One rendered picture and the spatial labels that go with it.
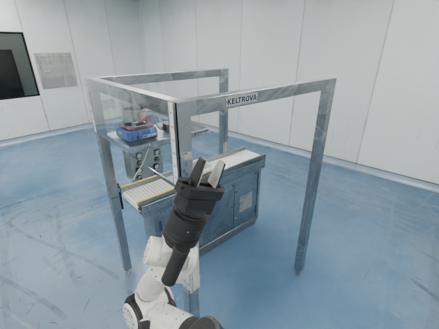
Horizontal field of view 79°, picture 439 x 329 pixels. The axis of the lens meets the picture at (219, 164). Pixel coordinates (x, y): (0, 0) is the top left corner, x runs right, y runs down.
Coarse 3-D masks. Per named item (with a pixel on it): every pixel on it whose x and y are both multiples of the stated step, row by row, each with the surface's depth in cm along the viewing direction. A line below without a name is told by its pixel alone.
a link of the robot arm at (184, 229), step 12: (180, 180) 56; (204, 180) 62; (180, 192) 55; (192, 192) 55; (204, 192) 57; (216, 192) 59; (180, 204) 57; (192, 204) 57; (204, 204) 59; (180, 216) 59; (192, 216) 58; (204, 216) 63; (168, 228) 60; (180, 228) 58; (192, 228) 58
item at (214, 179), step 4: (220, 160) 60; (216, 164) 60; (220, 164) 59; (224, 164) 59; (216, 168) 60; (220, 168) 59; (212, 172) 61; (216, 172) 60; (220, 172) 59; (212, 176) 61; (216, 176) 60; (220, 176) 59; (208, 180) 62; (212, 180) 60; (216, 180) 59; (212, 184) 60; (216, 184) 59; (216, 188) 60
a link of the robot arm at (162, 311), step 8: (168, 288) 81; (168, 296) 79; (128, 304) 74; (160, 304) 75; (168, 304) 75; (128, 312) 73; (152, 312) 73; (160, 312) 71; (168, 312) 71; (176, 312) 70; (184, 312) 69; (128, 320) 74; (136, 320) 72; (144, 320) 71; (152, 320) 71; (160, 320) 69; (168, 320) 68; (176, 320) 66; (136, 328) 72; (144, 328) 71; (152, 328) 70; (160, 328) 68; (168, 328) 66; (176, 328) 64
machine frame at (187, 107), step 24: (168, 72) 194; (192, 72) 207; (216, 72) 222; (168, 96) 106; (216, 96) 105; (264, 96) 124; (288, 96) 136; (192, 168) 108; (312, 168) 187; (312, 192) 192; (120, 216) 204; (312, 216) 205; (120, 240) 211; (192, 312) 139
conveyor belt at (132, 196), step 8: (240, 152) 269; (248, 152) 269; (216, 160) 251; (224, 160) 251; (232, 160) 251; (240, 160) 251; (224, 168) 234; (152, 184) 208; (160, 184) 208; (168, 184) 208; (128, 192) 197; (136, 192) 197; (144, 192) 197; (152, 192) 197; (160, 192) 197; (128, 200) 190; (136, 200) 186; (136, 208) 181
